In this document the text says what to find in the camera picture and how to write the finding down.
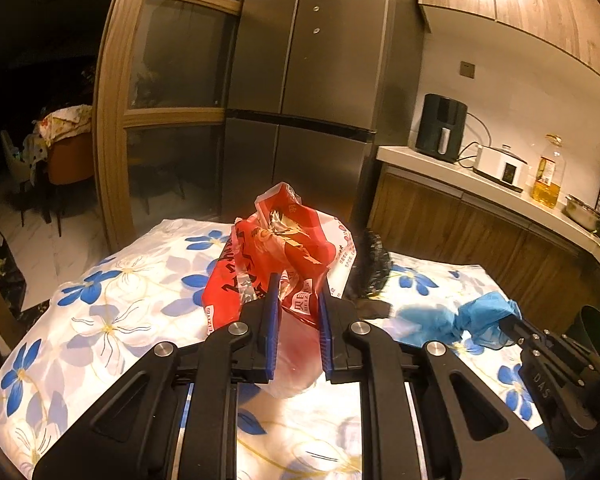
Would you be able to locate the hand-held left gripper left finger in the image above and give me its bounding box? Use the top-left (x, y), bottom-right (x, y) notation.
top-left (32, 272), bottom-right (282, 480)

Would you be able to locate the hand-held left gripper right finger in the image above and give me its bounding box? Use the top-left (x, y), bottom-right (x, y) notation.
top-left (320, 275), bottom-right (566, 480)

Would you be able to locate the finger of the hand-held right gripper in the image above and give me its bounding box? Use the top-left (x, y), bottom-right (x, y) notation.
top-left (500, 316), bottom-right (600, 368)
top-left (502, 329), bottom-right (586, 378)

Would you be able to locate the black trash bin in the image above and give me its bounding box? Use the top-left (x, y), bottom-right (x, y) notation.
top-left (564, 304), bottom-right (600, 363)

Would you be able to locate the blue plastic bag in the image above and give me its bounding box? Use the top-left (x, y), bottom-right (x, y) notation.
top-left (396, 290), bottom-right (524, 352)

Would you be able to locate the red white printed plastic bag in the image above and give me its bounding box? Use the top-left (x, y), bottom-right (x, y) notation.
top-left (202, 181), bottom-right (357, 400)

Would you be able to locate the black plastic bag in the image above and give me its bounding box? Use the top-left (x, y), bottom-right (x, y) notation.
top-left (344, 227), bottom-right (394, 313)

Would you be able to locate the kitchen counter with wooden cabinets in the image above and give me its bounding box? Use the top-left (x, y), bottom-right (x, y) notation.
top-left (366, 145), bottom-right (600, 343)

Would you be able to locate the steel pot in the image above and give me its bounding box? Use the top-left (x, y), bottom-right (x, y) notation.
top-left (562, 193), bottom-right (600, 232)

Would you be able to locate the cooking oil bottle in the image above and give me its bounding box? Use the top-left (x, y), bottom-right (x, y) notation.
top-left (532, 133), bottom-right (566, 209)

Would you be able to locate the white electric cooker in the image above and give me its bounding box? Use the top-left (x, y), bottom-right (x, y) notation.
top-left (472, 143), bottom-right (529, 192)

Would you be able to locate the floral printed tablecloth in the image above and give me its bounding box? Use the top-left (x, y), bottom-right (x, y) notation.
top-left (0, 217), bottom-right (546, 480)

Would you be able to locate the black air fryer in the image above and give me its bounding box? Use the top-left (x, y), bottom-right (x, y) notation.
top-left (414, 93), bottom-right (469, 164)

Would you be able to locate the wooden glass door cabinet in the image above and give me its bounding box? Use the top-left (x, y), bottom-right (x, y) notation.
top-left (94, 0), bottom-right (248, 253)

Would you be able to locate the grey steel refrigerator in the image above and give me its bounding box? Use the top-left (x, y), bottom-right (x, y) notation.
top-left (221, 0), bottom-right (427, 243)

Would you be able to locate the orange chair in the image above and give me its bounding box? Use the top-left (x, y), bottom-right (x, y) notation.
top-left (44, 129), bottom-right (97, 226)

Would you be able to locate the black bag on floor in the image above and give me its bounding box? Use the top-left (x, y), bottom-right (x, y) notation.
top-left (0, 229), bottom-right (29, 322)

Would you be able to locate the floral cloth on chair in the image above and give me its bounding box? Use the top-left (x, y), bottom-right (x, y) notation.
top-left (36, 103), bottom-right (94, 142)

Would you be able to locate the grey chair with dotted cloth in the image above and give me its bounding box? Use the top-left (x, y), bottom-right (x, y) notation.
top-left (0, 129), bottom-right (45, 213)

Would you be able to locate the black power cable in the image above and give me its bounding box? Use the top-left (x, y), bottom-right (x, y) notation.
top-left (456, 111), bottom-right (492, 167)

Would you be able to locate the wooden wall cabinet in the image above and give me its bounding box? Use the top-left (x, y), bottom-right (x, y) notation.
top-left (417, 0), bottom-right (600, 92)

